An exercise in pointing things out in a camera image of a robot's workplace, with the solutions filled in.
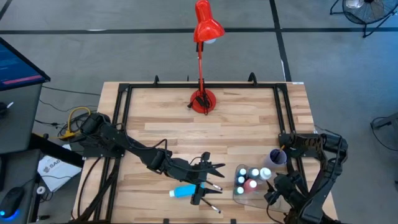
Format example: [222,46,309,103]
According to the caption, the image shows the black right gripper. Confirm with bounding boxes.
[264,172,301,207]

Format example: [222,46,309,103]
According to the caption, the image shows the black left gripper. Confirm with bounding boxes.
[167,151,226,206]

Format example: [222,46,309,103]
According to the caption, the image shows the clear plastic bin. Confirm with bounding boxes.
[232,164,295,213]

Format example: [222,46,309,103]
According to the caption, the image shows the purple plastic cup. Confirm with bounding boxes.
[263,148,288,169]

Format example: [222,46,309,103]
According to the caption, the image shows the large light blue paint bottle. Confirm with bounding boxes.
[169,183,206,198]

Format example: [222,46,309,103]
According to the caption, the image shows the grey equipment leg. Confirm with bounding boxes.
[369,111,398,131]

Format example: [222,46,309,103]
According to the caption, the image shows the red desk lamp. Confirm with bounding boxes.
[187,0,226,116]

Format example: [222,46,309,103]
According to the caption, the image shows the white printed paper sheet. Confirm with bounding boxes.
[37,154,83,192]

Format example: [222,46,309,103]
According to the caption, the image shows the black side table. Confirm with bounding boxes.
[0,133,85,224]

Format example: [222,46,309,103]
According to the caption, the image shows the grey desk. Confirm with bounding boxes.
[0,83,44,155]

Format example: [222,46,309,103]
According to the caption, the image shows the black computer mouse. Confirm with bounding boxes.
[0,186,25,219]

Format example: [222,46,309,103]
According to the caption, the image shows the black floor fan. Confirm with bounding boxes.
[329,0,398,39]

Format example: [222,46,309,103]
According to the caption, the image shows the computer monitor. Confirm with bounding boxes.
[0,37,51,91]

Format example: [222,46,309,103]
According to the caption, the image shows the black aluminium table frame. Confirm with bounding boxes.
[70,72,343,224]

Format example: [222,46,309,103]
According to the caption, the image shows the yellow cable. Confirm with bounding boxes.
[58,106,91,140]

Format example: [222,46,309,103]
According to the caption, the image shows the black floor cable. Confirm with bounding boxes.
[42,85,102,97]

